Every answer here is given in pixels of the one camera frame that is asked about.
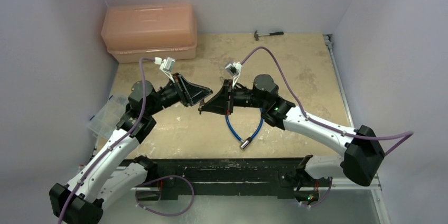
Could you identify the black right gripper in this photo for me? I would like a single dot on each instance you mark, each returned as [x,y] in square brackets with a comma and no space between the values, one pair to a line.
[227,97]

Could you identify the pink plastic toolbox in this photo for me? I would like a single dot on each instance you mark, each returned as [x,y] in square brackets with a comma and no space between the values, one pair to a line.
[163,30]

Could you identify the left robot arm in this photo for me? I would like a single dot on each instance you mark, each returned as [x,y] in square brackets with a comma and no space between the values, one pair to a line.
[95,188]

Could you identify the clear plastic screw organizer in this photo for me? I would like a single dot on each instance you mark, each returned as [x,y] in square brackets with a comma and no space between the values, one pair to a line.
[104,122]

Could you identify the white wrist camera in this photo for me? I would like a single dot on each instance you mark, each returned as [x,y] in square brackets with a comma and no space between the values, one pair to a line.
[166,66]
[234,69]

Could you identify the blue cable lock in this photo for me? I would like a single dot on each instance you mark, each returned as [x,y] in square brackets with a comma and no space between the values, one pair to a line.
[244,143]

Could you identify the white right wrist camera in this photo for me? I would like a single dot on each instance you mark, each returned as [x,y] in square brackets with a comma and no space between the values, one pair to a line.
[234,69]

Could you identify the small black-handled hammer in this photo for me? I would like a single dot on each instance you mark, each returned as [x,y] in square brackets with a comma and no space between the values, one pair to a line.
[257,35]

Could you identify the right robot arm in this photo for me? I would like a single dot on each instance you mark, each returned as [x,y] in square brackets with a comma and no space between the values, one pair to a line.
[356,159]

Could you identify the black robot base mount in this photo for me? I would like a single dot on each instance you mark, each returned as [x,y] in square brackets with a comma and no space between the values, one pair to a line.
[284,178]

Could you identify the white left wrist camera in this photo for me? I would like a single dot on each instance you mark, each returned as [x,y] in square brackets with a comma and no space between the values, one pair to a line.
[166,66]

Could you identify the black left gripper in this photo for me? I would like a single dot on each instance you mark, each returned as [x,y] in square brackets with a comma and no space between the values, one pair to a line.
[189,93]

